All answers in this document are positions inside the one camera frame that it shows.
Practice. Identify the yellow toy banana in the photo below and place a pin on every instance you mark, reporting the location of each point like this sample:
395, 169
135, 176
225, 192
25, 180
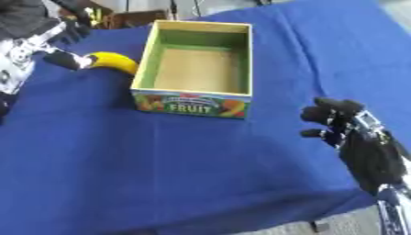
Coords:
115, 60

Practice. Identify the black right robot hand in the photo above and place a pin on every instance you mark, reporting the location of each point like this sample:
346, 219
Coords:
372, 159

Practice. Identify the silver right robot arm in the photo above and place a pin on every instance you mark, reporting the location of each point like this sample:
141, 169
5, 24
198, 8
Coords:
395, 211

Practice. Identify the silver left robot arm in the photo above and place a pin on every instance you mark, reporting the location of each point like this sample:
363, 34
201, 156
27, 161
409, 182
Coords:
16, 58

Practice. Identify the cardboard box with green inside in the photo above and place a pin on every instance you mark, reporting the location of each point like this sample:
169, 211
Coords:
195, 73

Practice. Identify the black tripod leg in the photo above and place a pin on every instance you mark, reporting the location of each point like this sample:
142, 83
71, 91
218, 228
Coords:
173, 7

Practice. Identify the dark brown wooden chair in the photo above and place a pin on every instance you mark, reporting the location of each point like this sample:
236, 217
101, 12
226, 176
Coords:
136, 19

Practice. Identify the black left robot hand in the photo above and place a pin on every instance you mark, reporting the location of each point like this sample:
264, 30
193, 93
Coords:
67, 60

